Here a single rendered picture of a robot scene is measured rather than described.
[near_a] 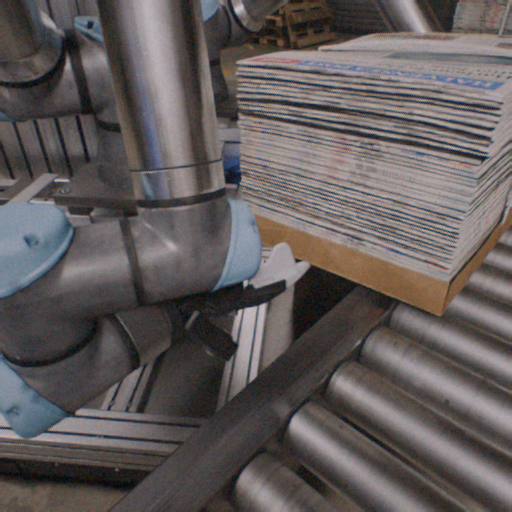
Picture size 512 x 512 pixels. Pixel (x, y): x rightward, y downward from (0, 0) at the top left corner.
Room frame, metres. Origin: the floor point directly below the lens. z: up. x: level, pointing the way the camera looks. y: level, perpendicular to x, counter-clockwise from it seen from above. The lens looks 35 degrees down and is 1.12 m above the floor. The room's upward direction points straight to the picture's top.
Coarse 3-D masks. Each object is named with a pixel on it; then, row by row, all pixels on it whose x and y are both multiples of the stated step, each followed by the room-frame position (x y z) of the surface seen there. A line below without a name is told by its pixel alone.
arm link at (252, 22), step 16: (224, 0) 1.26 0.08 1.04; (240, 0) 1.24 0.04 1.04; (256, 0) 1.21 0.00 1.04; (272, 0) 1.20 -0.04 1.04; (288, 0) 1.21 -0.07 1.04; (240, 16) 1.22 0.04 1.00; (256, 16) 1.23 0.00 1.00; (240, 32) 1.24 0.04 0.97; (256, 32) 1.34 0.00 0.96; (224, 48) 1.26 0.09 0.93
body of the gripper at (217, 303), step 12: (228, 288) 0.38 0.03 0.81; (240, 288) 0.38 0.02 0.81; (168, 300) 0.32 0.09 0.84; (180, 300) 0.35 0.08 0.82; (192, 300) 0.35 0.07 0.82; (204, 300) 0.37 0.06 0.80; (216, 300) 0.36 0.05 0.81; (228, 300) 0.37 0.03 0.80; (168, 312) 0.31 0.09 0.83; (180, 312) 0.34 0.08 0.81; (204, 312) 0.36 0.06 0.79; (216, 312) 0.36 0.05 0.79; (228, 312) 0.36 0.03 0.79; (180, 324) 0.32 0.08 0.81; (180, 336) 0.32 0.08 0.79
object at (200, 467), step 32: (320, 320) 0.34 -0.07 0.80; (352, 320) 0.34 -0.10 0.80; (384, 320) 0.35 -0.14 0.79; (288, 352) 0.29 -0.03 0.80; (320, 352) 0.29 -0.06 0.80; (352, 352) 0.30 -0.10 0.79; (256, 384) 0.25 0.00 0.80; (288, 384) 0.25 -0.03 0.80; (320, 384) 0.25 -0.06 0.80; (224, 416) 0.22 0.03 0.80; (256, 416) 0.22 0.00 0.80; (288, 416) 0.22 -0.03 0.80; (192, 448) 0.19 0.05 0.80; (224, 448) 0.19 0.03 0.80; (256, 448) 0.19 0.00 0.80; (160, 480) 0.16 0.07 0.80; (192, 480) 0.16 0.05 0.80; (224, 480) 0.16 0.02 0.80
